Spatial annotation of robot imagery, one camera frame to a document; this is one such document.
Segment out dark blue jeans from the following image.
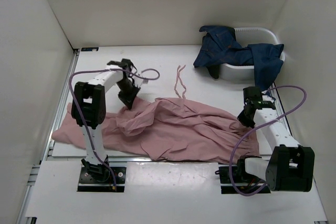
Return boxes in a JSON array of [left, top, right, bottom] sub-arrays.
[[193, 25, 275, 91]]

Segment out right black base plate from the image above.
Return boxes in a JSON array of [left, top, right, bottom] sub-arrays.
[[215, 165, 264, 194]]

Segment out white plastic basket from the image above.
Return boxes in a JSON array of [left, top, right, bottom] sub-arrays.
[[219, 27, 285, 82]]

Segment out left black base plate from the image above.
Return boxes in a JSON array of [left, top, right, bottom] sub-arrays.
[[77, 167, 127, 193]]

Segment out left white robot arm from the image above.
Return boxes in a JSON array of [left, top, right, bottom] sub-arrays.
[[70, 59, 140, 189]]

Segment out small dark label sticker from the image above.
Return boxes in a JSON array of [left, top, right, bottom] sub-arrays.
[[81, 47, 99, 52]]

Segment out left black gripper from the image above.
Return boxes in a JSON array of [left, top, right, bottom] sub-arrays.
[[115, 79, 140, 109]]

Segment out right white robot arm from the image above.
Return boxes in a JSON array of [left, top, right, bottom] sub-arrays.
[[228, 87, 315, 197]]

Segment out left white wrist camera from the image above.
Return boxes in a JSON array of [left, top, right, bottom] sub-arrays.
[[134, 77, 148, 88]]

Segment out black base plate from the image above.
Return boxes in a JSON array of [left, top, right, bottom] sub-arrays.
[[77, 167, 127, 193], [215, 165, 264, 194]]

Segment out pink trousers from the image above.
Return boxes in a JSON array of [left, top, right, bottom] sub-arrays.
[[51, 64, 260, 164]]

